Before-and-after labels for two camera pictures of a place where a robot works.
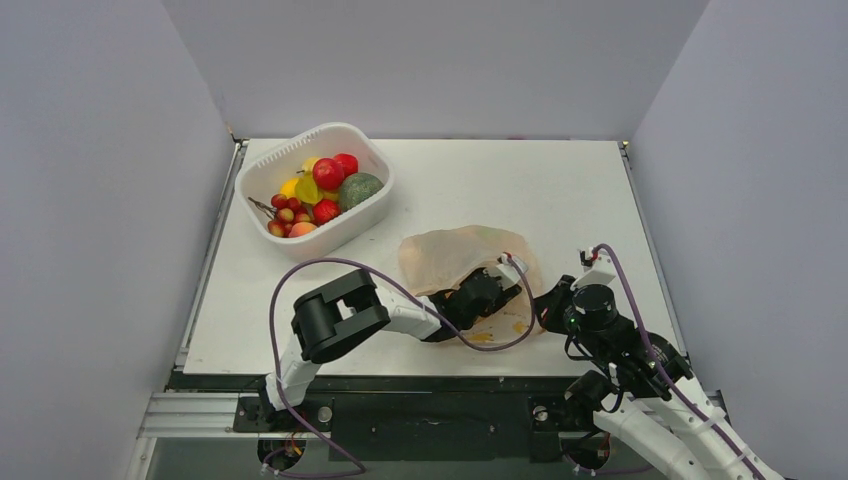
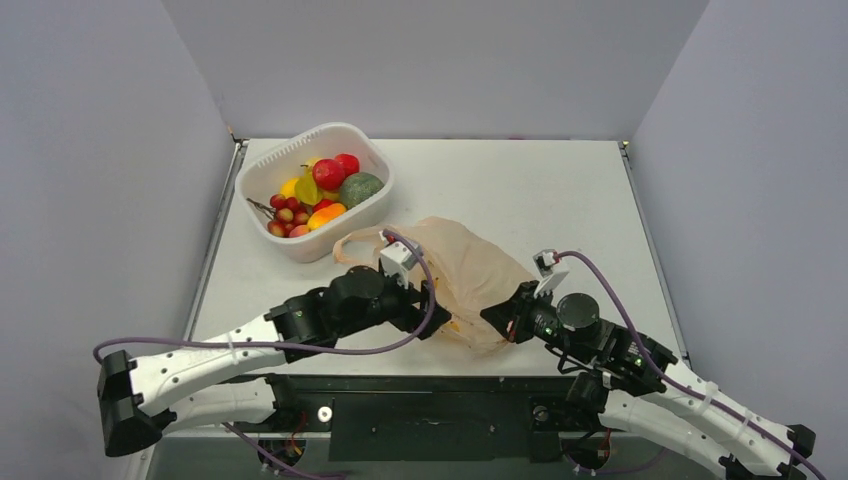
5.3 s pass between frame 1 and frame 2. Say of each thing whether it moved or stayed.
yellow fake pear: stayed
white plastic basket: stayed
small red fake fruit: stayed
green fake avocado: stayed
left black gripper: moved
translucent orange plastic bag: moved
